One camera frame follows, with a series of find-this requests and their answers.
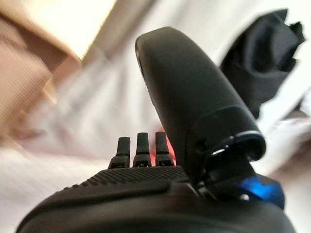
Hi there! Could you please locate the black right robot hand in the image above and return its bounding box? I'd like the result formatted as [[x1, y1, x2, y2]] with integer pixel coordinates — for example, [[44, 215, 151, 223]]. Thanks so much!
[[15, 26, 296, 233]]

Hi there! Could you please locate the white bed sheet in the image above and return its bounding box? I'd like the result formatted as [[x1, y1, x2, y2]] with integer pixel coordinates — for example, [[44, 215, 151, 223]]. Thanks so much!
[[0, 0, 311, 233]]

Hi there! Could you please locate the black garment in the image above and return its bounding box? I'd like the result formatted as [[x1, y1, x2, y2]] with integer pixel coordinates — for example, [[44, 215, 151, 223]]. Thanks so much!
[[220, 8, 306, 119]]

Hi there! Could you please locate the brown cardboard box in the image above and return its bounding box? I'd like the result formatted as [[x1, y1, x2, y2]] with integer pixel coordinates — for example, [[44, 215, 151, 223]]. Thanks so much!
[[0, 4, 82, 146]]

